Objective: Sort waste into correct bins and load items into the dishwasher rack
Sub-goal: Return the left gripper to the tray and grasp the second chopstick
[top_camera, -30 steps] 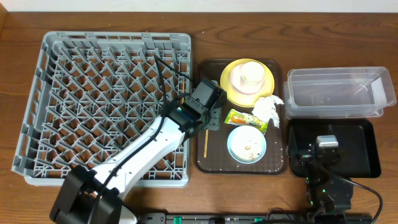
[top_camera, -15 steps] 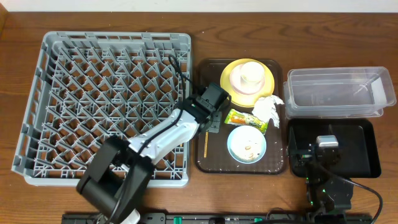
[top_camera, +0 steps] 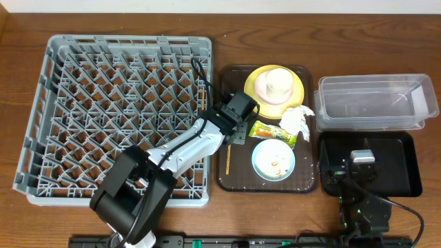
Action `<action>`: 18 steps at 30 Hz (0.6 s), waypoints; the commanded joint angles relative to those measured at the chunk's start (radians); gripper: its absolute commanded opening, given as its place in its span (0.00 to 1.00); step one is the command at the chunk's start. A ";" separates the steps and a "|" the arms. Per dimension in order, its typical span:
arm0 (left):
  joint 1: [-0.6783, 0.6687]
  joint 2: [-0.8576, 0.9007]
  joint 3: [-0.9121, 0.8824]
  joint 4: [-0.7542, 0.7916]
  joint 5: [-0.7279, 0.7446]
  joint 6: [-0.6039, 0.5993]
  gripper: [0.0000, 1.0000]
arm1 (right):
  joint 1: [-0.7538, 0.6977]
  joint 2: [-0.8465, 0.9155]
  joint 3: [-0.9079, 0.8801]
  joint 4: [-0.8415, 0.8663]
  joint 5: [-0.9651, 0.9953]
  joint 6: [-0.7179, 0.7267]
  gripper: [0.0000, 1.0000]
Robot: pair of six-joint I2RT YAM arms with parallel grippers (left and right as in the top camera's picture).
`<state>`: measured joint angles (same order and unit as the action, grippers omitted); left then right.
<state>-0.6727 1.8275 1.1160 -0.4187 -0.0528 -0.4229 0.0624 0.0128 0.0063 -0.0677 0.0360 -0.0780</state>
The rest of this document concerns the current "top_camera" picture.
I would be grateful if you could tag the clear plastic waste bin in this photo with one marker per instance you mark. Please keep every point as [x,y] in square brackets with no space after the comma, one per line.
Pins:
[374,102]

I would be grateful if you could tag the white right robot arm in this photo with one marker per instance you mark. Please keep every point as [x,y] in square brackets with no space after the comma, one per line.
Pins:
[362,214]

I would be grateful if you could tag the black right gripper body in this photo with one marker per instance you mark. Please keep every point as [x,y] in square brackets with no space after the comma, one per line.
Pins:
[337,173]

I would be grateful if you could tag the white cup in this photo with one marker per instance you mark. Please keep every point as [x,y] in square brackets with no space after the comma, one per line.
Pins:
[279,82]

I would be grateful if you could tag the green orange snack wrapper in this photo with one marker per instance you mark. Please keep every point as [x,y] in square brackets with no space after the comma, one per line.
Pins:
[265,131]

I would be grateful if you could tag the dark brown serving tray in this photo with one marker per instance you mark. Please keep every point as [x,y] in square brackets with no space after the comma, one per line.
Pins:
[242,177]

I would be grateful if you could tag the wooden chopstick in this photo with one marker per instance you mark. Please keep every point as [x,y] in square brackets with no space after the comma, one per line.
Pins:
[203,100]
[229,148]

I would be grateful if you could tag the yellow plate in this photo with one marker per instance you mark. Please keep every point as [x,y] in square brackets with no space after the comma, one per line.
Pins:
[274,111]

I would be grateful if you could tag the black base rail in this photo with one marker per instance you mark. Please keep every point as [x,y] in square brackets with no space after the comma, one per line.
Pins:
[303,241]

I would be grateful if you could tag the black food waste tray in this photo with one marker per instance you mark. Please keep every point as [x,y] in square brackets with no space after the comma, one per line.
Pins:
[398,172]

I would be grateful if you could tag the white napkin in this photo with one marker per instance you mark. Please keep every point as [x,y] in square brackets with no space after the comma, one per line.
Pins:
[294,121]

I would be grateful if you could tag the light blue bowl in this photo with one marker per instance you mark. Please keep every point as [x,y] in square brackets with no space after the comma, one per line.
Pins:
[273,160]

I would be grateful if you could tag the grey plastic dishwasher rack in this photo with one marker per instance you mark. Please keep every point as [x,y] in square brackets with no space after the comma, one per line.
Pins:
[98,95]

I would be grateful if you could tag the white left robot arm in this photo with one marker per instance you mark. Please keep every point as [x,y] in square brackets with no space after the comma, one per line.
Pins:
[134,194]

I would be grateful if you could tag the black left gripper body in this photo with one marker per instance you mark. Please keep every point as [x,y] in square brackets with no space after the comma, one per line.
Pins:
[238,134]

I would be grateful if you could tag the pink small plate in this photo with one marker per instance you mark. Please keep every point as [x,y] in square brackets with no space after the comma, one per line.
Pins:
[261,91]

